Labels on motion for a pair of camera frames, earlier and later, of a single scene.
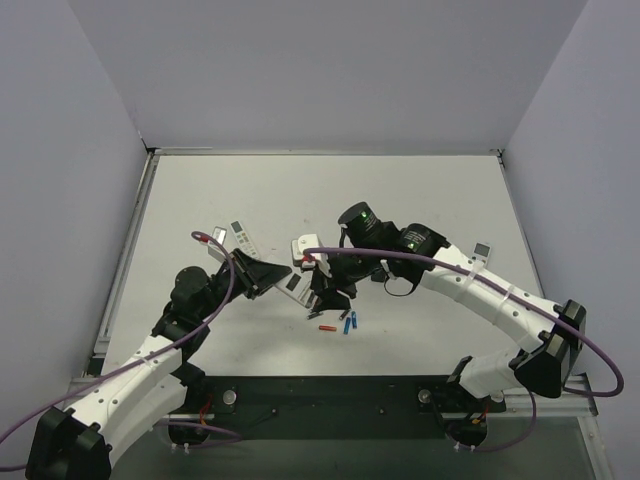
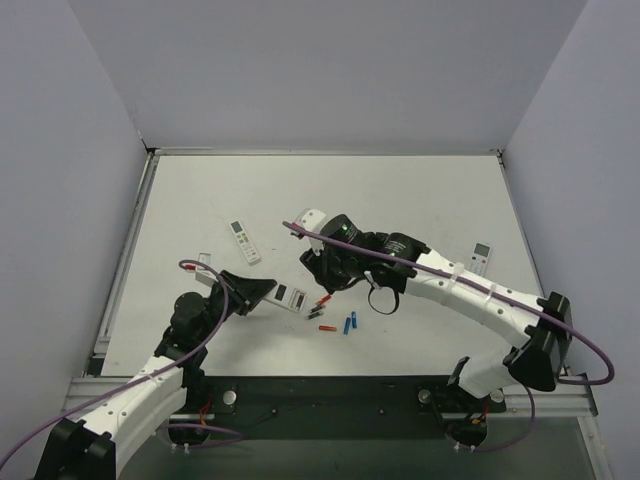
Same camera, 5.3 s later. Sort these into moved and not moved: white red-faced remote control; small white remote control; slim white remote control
Moved: white red-faced remote control
Not moved: slim white remote control; small white remote control
